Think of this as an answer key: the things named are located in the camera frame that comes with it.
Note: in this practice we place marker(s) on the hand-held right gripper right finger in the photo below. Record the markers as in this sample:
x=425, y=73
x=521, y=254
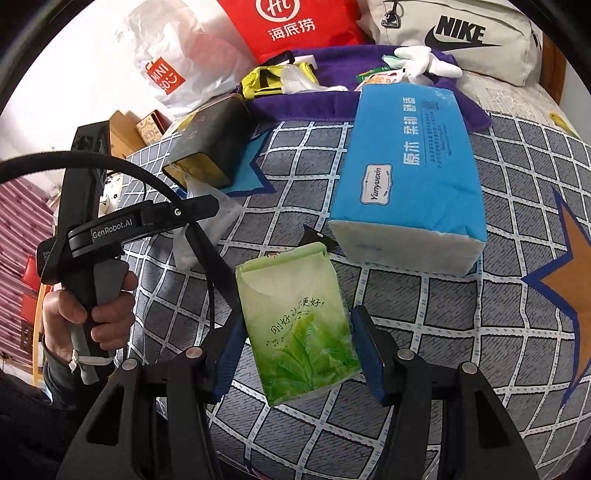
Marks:
x=369, y=355

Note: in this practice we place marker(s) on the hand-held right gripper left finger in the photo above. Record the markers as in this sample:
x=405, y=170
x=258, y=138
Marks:
x=228, y=360

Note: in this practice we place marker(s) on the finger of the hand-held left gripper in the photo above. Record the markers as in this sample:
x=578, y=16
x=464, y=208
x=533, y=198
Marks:
x=212, y=263
x=184, y=210

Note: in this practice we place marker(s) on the green tissue pack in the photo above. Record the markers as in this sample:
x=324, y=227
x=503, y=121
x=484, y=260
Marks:
x=295, y=323

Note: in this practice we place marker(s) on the yellow mesh bag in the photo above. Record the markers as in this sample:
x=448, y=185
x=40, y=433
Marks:
x=261, y=83

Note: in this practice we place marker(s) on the green snack packet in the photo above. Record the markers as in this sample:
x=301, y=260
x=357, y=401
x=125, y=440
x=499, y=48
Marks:
x=378, y=78

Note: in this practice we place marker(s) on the white glove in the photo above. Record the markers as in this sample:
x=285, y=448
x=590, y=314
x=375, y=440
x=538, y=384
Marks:
x=425, y=62

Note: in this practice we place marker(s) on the person's left hand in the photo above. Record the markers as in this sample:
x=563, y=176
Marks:
x=111, y=314

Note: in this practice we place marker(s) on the white translucent pouch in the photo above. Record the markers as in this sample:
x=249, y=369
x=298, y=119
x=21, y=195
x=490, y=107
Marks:
x=203, y=217

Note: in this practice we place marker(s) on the pink striped cloth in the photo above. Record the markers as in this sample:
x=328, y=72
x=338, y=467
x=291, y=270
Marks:
x=23, y=254

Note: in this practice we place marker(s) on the dark green tin box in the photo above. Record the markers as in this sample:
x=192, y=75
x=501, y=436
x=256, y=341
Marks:
x=212, y=138

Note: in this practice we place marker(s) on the patterned box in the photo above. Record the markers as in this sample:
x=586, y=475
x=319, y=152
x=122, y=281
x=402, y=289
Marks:
x=152, y=127

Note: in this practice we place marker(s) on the grey checked blanket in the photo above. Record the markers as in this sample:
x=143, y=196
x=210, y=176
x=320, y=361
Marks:
x=461, y=346

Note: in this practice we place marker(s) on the small black object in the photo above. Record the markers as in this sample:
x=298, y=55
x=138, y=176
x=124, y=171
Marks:
x=316, y=240

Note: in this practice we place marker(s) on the white plastic shopping bag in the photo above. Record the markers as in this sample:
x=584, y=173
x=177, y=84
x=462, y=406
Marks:
x=184, y=55

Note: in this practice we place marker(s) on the purple towel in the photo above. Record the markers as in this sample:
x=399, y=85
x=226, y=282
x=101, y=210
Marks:
x=323, y=104

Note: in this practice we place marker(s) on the blue tissue pack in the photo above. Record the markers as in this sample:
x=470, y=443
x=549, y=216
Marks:
x=406, y=175

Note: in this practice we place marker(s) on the red paper bag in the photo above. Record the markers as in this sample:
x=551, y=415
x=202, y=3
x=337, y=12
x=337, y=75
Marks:
x=295, y=27

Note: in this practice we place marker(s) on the fruit print bed sheet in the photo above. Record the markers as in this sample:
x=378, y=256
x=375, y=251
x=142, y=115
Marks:
x=517, y=101

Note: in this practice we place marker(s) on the beige zip pouch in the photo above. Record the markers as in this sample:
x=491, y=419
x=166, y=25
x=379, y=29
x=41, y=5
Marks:
x=461, y=37

